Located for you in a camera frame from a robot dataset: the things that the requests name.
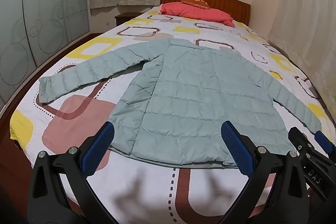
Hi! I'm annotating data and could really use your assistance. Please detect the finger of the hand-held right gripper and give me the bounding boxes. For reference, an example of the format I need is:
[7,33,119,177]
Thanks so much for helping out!
[288,126,314,151]
[314,131,336,155]

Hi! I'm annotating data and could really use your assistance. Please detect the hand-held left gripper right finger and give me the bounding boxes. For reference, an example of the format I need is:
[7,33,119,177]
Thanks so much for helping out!
[218,120,309,224]

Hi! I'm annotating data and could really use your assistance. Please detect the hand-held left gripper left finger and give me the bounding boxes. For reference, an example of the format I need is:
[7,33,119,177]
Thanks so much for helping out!
[26,121,119,224]

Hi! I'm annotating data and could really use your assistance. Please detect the light green puffer jacket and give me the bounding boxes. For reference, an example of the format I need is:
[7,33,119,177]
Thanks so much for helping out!
[38,38,323,169]

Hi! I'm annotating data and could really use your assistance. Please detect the bed with patterned sheet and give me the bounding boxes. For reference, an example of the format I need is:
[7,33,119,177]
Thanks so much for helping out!
[0,5,336,224]

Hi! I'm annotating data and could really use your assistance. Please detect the dark wooden nightstand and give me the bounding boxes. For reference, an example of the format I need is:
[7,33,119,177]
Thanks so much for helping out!
[115,12,143,26]

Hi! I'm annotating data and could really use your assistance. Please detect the frosted glass wardrobe doors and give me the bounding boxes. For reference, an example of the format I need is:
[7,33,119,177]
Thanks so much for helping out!
[0,0,91,109]

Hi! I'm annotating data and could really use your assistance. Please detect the pink pillow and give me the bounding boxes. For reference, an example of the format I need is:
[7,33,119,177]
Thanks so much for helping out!
[160,2,235,28]

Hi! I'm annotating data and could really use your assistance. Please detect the wooden headboard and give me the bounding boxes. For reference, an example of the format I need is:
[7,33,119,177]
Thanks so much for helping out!
[161,0,251,26]

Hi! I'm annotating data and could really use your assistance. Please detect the orange cushion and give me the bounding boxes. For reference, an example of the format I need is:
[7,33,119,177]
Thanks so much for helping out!
[181,0,210,9]

